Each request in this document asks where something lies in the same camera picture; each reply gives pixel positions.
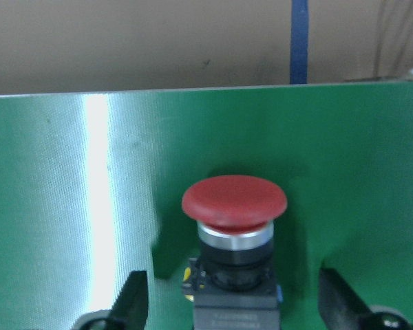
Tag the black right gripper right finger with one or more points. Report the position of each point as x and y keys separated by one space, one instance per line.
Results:
x=339 y=306

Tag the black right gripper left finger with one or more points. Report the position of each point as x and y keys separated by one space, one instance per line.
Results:
x=130 y=310

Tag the red push button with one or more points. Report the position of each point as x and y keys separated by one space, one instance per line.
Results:
x=232 y=284

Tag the green conveyor belt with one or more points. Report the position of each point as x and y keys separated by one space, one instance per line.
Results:
x=91 y=187

